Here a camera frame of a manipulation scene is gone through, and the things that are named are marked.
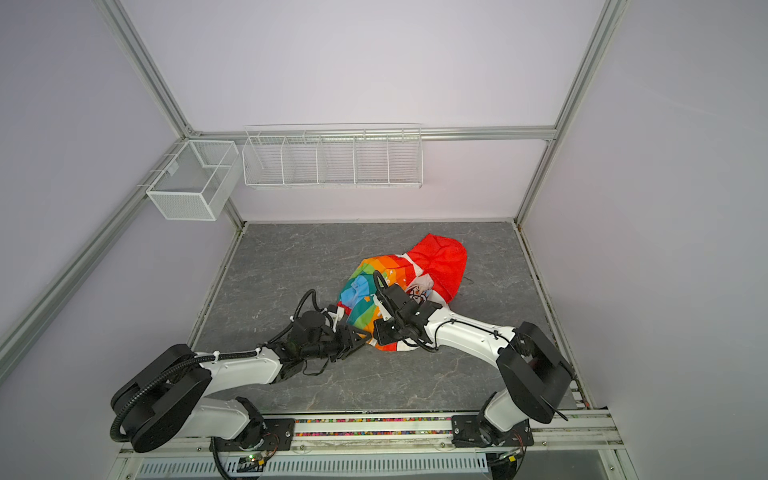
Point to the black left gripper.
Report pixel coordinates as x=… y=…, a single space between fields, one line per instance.
x=348 y=342

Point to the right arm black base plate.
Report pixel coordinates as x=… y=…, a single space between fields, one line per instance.
x=474 y=431

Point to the white wire shelf basket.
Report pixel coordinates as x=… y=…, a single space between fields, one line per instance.
x=333 y=155

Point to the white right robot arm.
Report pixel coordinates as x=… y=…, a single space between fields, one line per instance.
x=536 y=375

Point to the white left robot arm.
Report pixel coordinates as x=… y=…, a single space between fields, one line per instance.
x=174 y=396

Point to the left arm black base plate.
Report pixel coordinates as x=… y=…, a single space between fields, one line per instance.
x=269 y=435

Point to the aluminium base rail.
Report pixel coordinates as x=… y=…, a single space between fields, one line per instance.
x=592 y=432

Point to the white mesh box basket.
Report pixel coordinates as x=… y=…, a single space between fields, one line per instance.
x=197 y=180

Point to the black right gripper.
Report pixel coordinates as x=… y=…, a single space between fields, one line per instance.
x=381 y=334

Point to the white vented cable duct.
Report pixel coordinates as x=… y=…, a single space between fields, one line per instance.
x=322 y=466

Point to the colourful rainbow kids jacket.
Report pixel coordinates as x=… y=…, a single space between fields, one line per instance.
x=432 y=270

